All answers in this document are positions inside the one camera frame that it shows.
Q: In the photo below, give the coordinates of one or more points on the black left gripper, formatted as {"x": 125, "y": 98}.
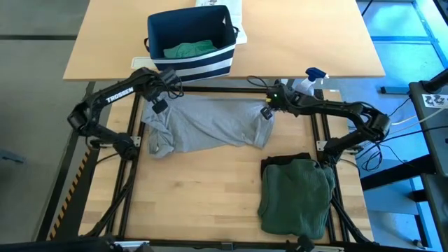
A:
{"x": 164, "y": 84}

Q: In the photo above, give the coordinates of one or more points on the light wooden desk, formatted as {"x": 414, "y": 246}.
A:
{"x": 297, "y": 35}

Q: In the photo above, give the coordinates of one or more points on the black aluminium table frame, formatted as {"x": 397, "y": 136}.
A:
{"x": 217, "y": 89}

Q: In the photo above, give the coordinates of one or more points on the navy white striped fabric bin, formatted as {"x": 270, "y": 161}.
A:
{"x": 196, "y": 66}

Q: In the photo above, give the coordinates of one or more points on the bright green garment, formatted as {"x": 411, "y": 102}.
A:
{"x": 190, "y": 49}

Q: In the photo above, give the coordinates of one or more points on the black T-shirt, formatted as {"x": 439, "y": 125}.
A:
{"x": 283, "y": 158}

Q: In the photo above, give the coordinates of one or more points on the spray bottle with blue head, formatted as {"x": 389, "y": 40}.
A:
{"x": 315, "y": 74}

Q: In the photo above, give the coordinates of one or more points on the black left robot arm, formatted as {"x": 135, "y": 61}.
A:
{"x": 105, "y": 99}

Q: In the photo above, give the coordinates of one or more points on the yellow black hazard strip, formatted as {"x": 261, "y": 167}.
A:
{"x": 70, "y": 196}

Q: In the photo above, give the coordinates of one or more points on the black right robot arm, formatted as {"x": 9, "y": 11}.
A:
{"x": 336, "y": 108}

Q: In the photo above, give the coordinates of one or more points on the white printed tag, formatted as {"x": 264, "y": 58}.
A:
{"x": 435, "y": 101}

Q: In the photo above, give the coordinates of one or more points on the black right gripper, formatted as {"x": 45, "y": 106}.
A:
{"x": 280, "y": 98}

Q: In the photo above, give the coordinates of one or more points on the black cart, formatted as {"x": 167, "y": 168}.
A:
{"x": 434, "y": 147}

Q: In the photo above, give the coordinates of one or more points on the grey patterned garment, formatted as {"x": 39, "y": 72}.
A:
{"x": 210, "y": 122}

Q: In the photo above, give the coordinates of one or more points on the dark green garment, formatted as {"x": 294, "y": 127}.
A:
{"x": 297, "y": 199}

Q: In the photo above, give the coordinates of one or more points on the white rectangular desk plate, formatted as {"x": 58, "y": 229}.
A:
{"x": 140, "y": 63}

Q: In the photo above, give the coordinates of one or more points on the table-level camera box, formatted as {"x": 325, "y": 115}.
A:
{"x": 227, "y": 246}

